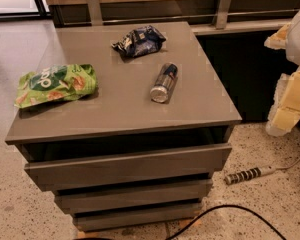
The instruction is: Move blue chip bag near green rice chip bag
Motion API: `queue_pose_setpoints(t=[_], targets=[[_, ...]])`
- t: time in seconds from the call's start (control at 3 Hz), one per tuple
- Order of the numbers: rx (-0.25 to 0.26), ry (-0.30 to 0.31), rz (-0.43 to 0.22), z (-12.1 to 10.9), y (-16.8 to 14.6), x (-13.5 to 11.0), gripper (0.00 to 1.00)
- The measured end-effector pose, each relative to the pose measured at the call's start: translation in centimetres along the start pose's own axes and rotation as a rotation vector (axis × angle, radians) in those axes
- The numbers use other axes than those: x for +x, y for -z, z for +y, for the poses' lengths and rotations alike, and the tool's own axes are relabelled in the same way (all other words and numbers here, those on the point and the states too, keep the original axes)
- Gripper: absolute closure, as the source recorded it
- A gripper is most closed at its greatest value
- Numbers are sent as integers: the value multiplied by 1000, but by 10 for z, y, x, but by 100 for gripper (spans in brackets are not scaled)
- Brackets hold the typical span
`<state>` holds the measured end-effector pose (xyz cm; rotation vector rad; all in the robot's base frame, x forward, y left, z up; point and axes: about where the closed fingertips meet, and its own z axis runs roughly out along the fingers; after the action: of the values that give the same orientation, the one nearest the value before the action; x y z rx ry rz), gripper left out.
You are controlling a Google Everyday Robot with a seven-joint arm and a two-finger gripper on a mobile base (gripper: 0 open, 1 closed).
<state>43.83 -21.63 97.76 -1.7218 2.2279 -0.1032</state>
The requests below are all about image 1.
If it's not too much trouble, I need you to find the left metal bracket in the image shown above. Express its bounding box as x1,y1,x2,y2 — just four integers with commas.
86,0,103,26

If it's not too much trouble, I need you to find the blue chip bag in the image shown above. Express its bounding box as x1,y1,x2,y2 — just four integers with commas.
112,25,166,58

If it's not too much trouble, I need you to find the wooden counter bench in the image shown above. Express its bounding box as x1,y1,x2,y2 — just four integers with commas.
46,0,300,35

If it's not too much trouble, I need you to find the green rice chip bag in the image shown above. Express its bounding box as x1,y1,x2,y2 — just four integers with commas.
14,64,98,108

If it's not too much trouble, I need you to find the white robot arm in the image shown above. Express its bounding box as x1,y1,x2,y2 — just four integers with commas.
264,10,300,136

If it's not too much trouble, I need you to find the silver blue drink can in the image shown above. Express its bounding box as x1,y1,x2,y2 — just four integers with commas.
150,63,178,103

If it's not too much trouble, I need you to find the middle grey drawer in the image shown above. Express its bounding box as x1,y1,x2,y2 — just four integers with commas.
55,179,212,214

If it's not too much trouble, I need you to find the right metal bracket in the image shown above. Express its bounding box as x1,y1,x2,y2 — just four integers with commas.
213,0,232,29

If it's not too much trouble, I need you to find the black floor cable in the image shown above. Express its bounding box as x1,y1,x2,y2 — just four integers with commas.
165,204,288,240

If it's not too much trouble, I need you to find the bottom grey drawer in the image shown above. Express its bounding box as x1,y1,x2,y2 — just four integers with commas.
73,202,201,231

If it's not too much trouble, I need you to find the top grey drawer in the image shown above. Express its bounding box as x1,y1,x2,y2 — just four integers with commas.
25,143,232,191

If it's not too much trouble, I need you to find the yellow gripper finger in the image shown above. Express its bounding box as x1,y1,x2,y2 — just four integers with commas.
264,23,290,50
266,66,300,137

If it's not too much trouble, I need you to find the metal bracket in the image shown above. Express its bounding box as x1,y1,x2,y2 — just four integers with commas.
213,0,232,29
86,0,103,26

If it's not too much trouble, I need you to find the white power strip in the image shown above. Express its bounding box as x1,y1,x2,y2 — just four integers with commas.
224,157,300,185

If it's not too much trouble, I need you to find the grey drawer cabinet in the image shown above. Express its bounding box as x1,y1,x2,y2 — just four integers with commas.
6,22,240,219

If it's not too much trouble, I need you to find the grey drawer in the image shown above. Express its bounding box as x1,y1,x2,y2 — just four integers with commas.
73,202,201,231
25,143,232,191
55,179,212,214

